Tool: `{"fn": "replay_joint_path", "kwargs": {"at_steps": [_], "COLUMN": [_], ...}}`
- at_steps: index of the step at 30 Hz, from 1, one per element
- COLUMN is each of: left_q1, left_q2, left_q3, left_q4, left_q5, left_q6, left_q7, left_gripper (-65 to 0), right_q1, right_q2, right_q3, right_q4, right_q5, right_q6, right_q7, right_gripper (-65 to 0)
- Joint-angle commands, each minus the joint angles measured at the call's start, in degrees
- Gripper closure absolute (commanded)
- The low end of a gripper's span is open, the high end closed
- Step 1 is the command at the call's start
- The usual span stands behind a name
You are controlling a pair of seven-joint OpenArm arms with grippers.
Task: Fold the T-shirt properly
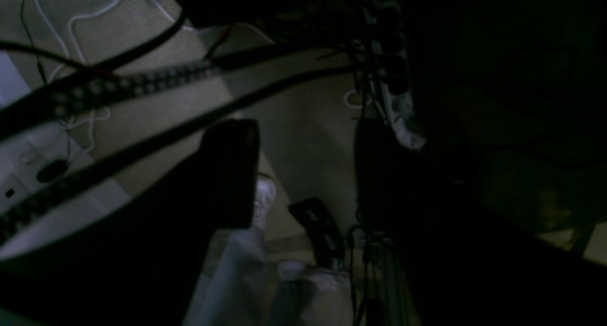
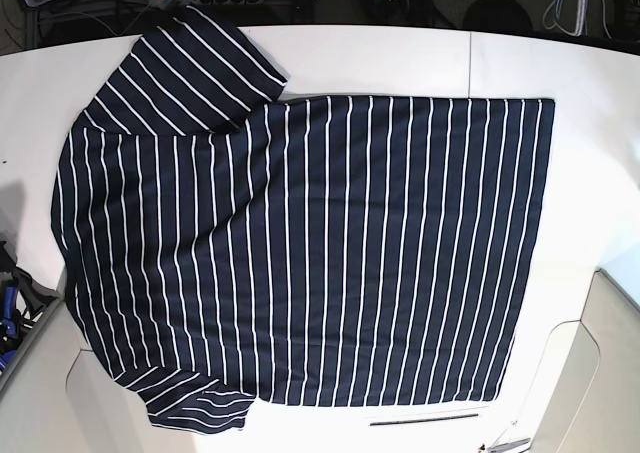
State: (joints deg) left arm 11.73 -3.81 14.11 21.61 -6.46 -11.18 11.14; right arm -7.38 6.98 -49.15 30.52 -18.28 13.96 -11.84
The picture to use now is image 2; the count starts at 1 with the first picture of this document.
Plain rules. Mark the navy white striped T-shirt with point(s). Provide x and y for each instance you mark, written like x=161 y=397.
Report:
x=223 y=245

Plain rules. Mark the metal clip at bottom edge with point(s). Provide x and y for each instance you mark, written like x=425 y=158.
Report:
x=510 y=440

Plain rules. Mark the blue items at left edge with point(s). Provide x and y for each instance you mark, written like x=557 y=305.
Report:
x=21 y=303

